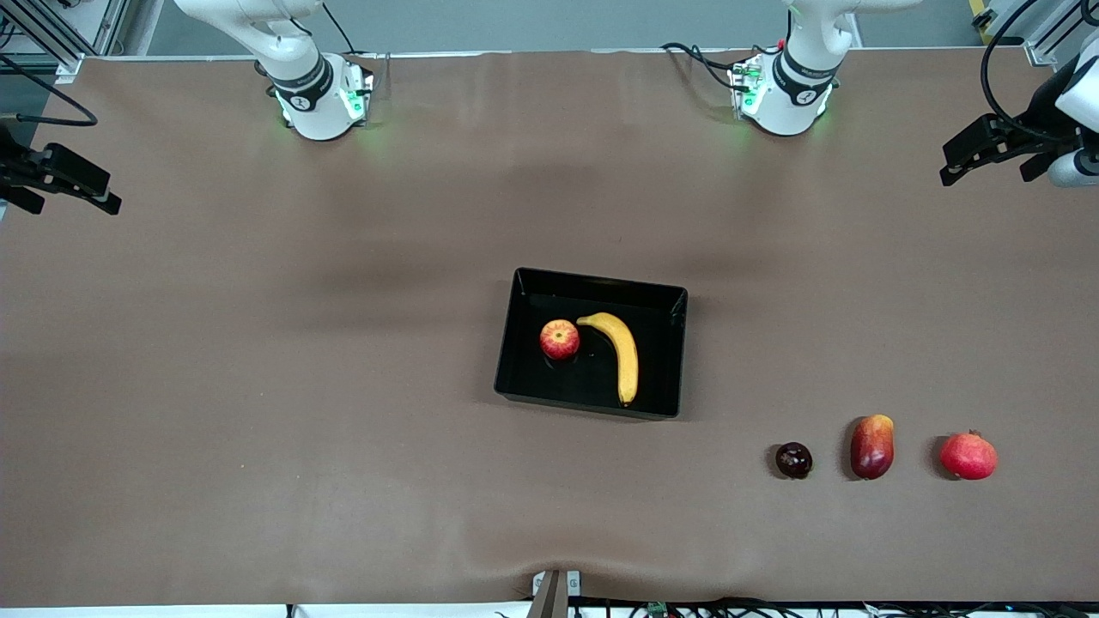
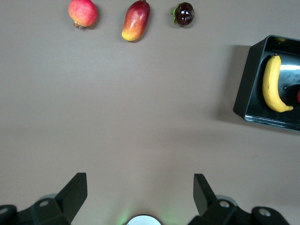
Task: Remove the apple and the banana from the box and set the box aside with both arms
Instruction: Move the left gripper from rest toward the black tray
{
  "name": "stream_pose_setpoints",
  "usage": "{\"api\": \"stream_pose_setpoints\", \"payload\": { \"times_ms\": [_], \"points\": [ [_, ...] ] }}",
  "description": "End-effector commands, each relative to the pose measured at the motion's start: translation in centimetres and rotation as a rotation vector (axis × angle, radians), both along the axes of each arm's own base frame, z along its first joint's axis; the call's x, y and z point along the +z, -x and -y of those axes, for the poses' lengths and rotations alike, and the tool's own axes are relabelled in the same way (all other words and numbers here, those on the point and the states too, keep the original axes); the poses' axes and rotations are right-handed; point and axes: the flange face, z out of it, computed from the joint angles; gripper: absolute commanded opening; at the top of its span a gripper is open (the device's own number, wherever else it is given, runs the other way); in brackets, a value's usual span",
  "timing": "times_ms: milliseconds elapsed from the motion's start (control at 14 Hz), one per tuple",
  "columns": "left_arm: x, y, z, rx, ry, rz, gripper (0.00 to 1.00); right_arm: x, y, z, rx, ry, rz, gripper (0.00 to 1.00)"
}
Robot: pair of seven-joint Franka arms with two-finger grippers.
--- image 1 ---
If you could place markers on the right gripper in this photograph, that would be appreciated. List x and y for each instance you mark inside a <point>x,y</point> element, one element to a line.
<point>10,166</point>

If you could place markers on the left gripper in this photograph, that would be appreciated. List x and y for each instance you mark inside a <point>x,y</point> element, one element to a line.
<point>1041,117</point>

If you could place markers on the yellow banana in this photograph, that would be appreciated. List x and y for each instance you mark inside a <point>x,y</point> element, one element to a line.
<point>625,352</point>

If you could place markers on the black plastic tray box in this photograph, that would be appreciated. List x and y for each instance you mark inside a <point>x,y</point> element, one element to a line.
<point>592,386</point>

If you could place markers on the red apple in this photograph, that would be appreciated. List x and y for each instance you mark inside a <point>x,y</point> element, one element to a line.
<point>560,339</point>

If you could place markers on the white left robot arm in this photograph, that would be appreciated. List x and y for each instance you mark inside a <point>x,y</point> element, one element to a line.
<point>794,86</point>

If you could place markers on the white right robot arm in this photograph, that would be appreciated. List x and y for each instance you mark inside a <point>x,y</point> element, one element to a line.
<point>300,81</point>

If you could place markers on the brown table cover sheet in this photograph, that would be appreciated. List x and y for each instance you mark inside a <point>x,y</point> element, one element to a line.
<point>258,386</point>

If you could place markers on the red pomegranate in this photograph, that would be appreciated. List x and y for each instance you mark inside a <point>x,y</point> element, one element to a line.
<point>968,457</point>

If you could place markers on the red mango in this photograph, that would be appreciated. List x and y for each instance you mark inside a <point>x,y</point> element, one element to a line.
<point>872,446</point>

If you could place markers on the dark purple plum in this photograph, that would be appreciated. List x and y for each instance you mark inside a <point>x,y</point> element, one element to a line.
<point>793,460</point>

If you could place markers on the small green circuit board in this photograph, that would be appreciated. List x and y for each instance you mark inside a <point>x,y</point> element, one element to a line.
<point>657,608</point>

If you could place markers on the aluminium frame profile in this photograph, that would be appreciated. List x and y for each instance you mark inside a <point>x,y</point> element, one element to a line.
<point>51,34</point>
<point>1052,39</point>

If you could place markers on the metal mount bracket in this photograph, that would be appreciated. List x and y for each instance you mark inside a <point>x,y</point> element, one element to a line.
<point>554,594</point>

